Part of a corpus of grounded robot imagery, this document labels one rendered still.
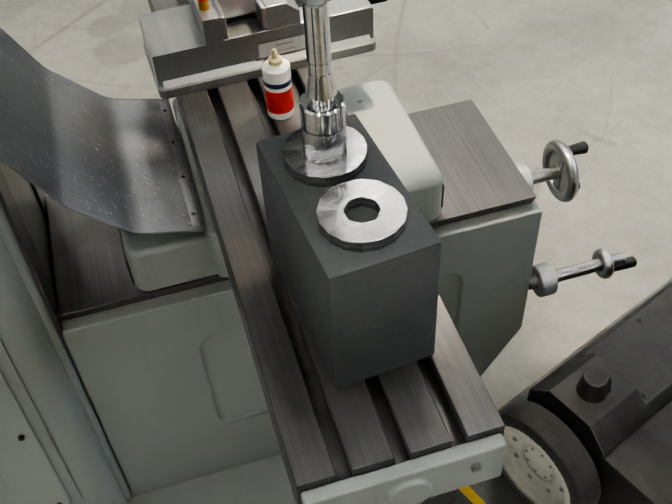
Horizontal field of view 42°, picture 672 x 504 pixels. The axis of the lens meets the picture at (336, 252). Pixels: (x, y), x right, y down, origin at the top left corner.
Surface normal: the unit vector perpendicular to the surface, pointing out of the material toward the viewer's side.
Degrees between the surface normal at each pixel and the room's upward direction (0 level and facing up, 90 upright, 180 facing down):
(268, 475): 0
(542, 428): 7
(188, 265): 90
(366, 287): 90
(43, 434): 88
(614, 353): 0
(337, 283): 90
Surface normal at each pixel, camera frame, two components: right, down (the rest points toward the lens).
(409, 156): -0.04, -0.68
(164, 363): 0.29, 0.70
